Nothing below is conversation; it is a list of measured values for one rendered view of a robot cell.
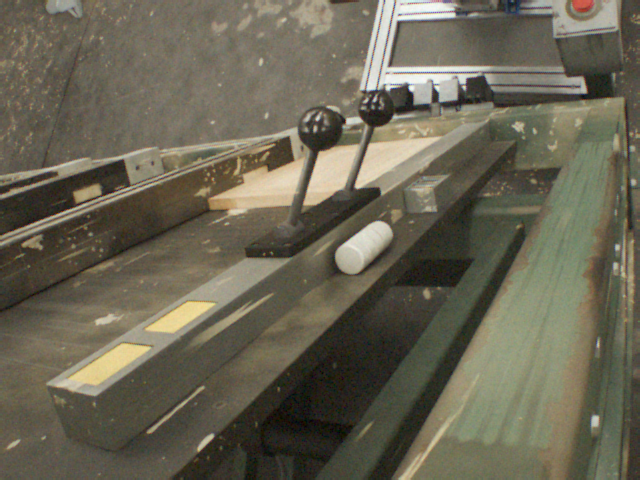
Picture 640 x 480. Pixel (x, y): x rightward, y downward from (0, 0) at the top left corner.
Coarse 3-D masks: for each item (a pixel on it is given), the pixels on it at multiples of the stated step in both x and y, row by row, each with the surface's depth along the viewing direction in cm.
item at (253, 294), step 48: (432, 144) 94; (480, 144) 104; (384, 192) 68; (336, 240) 57; (240, 288) 45; (288, 288) 50; (144, 336) 39; (192, 336) 39; (240, 336) 44; (48, 384) 35; (144, 384) 35; (192, 384) 39; (96, 432) 33
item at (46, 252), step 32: (224, 160) 99; (256, 160) 107; (288, 160) 116; (128, 192) 83; (160, 192) 86; (192, 192) 92; (32, 224) 73; (64, 224) 71; (96, 224) 76; (128, 224) 81; (160, 224) 86; (0, 256) 64; (32, 256) 67; (64, 256) 71; (96, 256) 76; (0, 288) 63; (32, 288) 67
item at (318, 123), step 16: (320, 112) 48; (304, 128) 48; (320, 128) 47; (336, 128) 48; (304, 144) 49; (320, 144) 48; (336, 144) 49; (304, 160) 51; (304, 176) 51; (304, 192) 52; (288, 224) 53
